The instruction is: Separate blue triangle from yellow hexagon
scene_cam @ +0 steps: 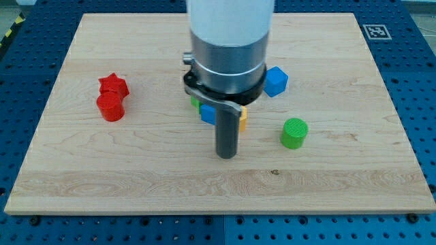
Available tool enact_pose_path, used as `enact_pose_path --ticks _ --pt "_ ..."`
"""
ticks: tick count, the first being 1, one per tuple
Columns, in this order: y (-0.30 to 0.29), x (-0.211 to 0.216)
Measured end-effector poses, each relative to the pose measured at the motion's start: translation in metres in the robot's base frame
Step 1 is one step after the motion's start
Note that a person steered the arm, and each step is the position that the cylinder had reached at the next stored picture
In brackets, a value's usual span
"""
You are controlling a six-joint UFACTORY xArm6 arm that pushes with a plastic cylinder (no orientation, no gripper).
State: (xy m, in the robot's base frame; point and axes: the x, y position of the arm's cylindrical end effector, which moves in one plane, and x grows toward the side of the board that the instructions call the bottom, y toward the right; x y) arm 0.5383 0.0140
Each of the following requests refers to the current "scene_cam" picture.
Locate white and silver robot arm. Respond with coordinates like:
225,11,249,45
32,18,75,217
183,0,275,159

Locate red star block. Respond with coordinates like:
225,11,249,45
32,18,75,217
98,73,129,99

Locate blue triangle block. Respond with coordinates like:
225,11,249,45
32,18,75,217
200,104,215,125

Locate white fiducial marker tag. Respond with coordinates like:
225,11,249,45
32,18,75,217
363,24,392,40

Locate black flange with metal bracket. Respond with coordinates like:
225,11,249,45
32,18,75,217
183,65,266,116

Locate red cylinder block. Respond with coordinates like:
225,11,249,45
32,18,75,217
96,92,125,122

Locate green cylinder block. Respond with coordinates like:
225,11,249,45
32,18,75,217
280,118,309,149

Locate light wooden board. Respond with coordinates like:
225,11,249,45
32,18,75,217
5,13,435,215

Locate yellow hexagon block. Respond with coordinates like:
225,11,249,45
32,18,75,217
239,106,247,132

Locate green block behind rod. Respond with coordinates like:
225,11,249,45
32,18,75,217
190,97,202,114

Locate blue cube block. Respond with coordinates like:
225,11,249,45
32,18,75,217
264,66,289,97

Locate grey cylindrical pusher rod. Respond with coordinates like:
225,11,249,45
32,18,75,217
215,110,240,159

